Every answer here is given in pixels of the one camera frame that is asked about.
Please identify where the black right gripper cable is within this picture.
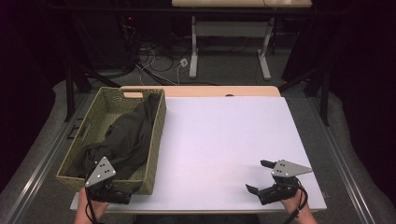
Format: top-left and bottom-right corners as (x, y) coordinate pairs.
(282, 178), (310, 224)

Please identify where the white-legged desk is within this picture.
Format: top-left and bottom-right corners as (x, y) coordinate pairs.
(171, 0), (314, 80)

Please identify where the green woven basket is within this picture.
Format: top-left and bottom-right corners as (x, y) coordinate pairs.
(56, 86), (168, 196)

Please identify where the dark green cloth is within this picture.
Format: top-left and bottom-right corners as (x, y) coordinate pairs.
(66, 92), (163, 182)

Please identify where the white table board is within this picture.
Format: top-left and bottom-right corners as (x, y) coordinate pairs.
(69, 95), (328, 215)

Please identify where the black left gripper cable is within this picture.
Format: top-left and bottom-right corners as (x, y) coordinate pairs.
(84, 166), (98, 224)

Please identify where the person's right hand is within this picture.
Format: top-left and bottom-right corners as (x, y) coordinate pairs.
(279, 189), (319, 224)

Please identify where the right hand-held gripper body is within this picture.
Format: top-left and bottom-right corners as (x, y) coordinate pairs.
(257, 159), (314, 206)

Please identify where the wooden table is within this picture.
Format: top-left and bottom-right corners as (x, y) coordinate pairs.
(119, 85), (283, 98)

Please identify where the black metal stand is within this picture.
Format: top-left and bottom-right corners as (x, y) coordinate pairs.
(63, 60), (121, 123)
(277, 65), (332, 127)

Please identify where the metal floor rail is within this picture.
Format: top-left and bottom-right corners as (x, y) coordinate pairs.
(2, 92), (92, 224)
(306, 96), (378, 224)

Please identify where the bundle of floor cables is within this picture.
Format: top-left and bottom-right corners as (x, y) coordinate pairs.
(115, 12), (194, 87)

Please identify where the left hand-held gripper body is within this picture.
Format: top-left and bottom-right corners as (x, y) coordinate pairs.
(85, 156), (133, 205)

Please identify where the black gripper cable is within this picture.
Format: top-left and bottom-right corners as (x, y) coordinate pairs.
(84, 166), (98, 224)
(282, 178), (310, 224)

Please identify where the person's left hand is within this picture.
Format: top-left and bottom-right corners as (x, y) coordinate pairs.
(74, 186), (110, 224)

